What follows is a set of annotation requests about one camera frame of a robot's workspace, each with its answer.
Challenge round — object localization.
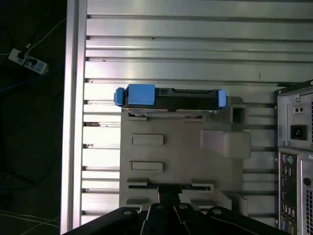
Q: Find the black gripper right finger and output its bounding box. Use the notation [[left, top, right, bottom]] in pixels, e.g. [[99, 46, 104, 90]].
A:
[[169, 186, 282, 235]]

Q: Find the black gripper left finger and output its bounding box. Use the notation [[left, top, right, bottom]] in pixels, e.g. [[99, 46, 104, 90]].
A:
[[64, 185, 172, 235]]

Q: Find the hard disk in blue carrier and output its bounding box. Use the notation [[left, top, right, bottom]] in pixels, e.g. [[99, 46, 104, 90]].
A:
[[113, 84, 227, 116]]

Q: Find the grey parts rack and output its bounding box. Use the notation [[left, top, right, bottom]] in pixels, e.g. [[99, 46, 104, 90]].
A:
[[118, 96, 252, 219]]

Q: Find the black PC case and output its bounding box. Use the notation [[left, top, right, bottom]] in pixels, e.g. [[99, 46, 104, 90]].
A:
[[273, 79, 313, 235]]

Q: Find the white power strip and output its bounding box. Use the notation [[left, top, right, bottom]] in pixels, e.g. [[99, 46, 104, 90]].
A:
[[8, 48, 48, 74]]

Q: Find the thin white cable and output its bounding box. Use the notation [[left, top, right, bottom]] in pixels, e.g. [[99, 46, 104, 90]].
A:
[[0, 209, 61, 229]]

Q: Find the blue cable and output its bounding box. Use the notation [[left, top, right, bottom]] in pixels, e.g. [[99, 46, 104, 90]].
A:
[[0, 61, 66, 95]]

